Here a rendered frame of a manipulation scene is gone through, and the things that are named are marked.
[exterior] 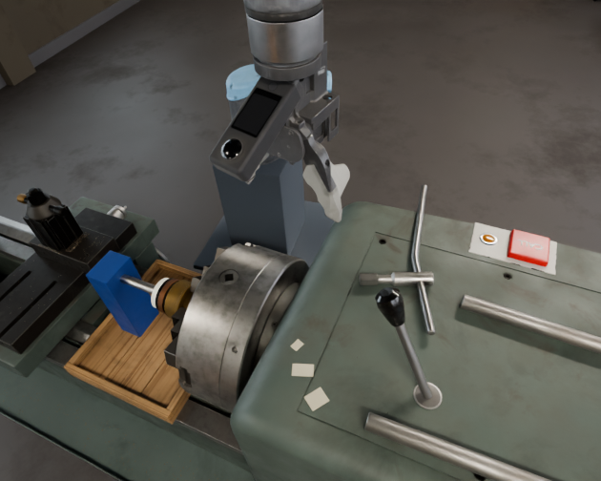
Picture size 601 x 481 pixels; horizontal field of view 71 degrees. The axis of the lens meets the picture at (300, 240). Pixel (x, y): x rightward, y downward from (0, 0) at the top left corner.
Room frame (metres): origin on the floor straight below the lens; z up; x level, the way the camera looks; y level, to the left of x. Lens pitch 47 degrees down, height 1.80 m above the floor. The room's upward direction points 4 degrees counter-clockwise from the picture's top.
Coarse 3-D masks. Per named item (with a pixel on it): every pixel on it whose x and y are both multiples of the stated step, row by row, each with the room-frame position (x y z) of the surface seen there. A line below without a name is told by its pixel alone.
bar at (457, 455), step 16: (368, 416) 0.19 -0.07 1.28; (384, 432) 0.17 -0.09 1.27; (400, 432) 0.17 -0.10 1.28; (416, 432) 0.17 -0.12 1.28; (416, 448) 0.15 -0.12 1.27; (432, 448) 0.15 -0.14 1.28; (448, 448) 0.15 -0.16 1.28; (464, 448) 0.15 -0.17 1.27; (464, 464) 0.13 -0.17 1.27; (480, 464) 0.13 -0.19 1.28; (496, 464) 0.13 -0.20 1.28; (496, 480) 0.11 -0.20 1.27; (512, 480) 0.11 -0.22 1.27; (528, 480) 0.11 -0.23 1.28; (544, 480) 0.11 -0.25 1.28
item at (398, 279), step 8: (400, 272) 0.41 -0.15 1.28; (408, 272) 0.41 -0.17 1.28; (416, 272) 0.41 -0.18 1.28; (424, 272) 0.41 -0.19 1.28; (360, 280) 0.40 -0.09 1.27; (368, 280) 0.40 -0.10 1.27; (376, 280) 0.40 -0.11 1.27; (384, 280) 0.40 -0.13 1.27; (392, 280) 0.40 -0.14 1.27; (400, 280) 0.40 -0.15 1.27; (408, 280) 0.39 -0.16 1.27; (416, 280) 0.39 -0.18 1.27; (424, 280) 0.39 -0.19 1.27; (432, 280) 0.39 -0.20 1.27
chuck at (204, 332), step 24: (216, 264) 0.48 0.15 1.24; (240, 264) 0.48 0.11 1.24; (264, 264) 0.48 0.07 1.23; (216, 288) 0.43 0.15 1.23; (240, 288) 0.43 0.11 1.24; (192, 312) 0.40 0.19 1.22; (216, 312) 0.39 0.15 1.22; (192, 336) 0.37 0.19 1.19; (216, 336) 0.36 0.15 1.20; (192, 360) 0.34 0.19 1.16; (216, 360) 0.33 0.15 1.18; (192, 384) 0.33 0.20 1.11; (216, 384) 0.31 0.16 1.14
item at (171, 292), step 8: (168, 280) 0.56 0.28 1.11; (176, 280) 0.56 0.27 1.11; (184, 280) 0.56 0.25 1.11; (160, 288) 0.53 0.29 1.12; (168, 288) 0.53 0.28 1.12; (176, 288) 0.53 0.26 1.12; (184, 288) 0.52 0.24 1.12; (160, 296) 0.52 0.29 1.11; (168, 296) 0.51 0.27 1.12; (176, 296) 0.51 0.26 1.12; (184, 296) 0.51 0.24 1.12; (160, 304) 0.51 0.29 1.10; (168, 304) 0.50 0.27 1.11; (176, 304) 0.49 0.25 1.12; (184, 304) 0.50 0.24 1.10; (168, 312) 0.49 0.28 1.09
